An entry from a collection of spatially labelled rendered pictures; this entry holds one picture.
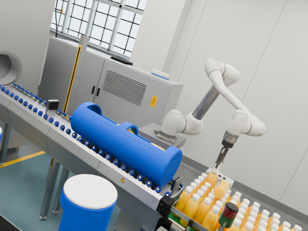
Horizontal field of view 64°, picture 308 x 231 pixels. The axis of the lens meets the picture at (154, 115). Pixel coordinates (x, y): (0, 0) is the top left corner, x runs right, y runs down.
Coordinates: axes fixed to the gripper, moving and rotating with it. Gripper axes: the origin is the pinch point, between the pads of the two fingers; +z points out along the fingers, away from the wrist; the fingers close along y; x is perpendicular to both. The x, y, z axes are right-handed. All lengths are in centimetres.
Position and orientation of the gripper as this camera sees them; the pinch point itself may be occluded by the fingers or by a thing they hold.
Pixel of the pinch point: (217, 167)
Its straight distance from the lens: 174.7
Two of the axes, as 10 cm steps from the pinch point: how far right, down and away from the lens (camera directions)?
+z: -3.2, 9.1, 2.6
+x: 8.1, 4.0, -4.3
